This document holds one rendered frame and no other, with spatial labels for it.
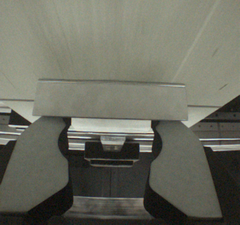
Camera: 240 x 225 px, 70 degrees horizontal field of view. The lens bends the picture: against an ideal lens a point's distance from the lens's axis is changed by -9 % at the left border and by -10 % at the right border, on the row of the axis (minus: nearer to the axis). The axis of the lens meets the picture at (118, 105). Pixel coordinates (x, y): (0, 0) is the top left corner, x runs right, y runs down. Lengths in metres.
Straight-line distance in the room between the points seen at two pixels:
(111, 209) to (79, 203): 0.04
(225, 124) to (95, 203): 0.43
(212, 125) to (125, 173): 0.38
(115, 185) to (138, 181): 0.09
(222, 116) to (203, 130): 0.08
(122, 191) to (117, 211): 0.51
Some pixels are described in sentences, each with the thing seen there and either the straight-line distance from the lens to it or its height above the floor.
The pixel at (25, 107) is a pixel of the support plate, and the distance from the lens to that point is 0.17.
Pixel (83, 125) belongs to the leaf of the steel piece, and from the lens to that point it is 0.20.
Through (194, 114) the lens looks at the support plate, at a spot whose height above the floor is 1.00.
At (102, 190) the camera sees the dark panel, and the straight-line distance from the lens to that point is 0.75.
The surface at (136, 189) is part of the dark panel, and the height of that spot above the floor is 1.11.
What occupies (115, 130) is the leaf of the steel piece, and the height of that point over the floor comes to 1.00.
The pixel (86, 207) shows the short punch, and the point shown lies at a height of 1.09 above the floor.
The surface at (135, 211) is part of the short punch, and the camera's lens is 0.24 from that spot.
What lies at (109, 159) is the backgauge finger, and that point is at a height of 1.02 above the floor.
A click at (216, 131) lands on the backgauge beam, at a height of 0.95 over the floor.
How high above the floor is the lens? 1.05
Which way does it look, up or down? 20 degrees down
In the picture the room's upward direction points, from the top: 179 degrees counter-clockwise
